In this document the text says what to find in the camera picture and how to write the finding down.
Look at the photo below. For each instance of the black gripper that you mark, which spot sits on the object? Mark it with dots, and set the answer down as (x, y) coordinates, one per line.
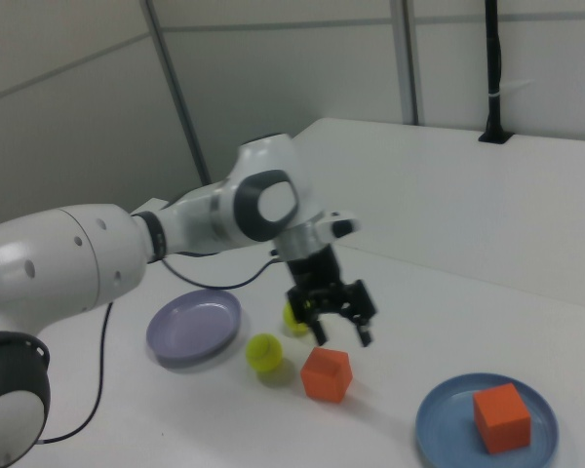
(317, 273)

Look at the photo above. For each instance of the orange foam cube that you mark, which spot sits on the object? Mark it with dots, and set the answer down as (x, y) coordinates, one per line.
(502, 419)
(326, 378)

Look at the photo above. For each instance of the yellow-green tennis ball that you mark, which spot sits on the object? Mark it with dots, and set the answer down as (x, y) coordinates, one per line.
(292, 325)
(264, 353)

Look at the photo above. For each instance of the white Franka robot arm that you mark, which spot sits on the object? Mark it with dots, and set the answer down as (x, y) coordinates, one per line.
(53, 263)

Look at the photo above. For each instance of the blue plate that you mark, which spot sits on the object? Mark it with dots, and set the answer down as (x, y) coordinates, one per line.
(443, 419)

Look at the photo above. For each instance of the purple plate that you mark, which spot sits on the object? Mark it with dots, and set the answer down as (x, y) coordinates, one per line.
(195, 326)

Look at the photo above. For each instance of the white office partition panel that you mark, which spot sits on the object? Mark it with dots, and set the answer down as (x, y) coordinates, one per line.
(297, 73)
(53, 49)

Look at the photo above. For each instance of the black pole with clamp base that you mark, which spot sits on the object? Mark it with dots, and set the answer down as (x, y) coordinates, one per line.
(492, 73)

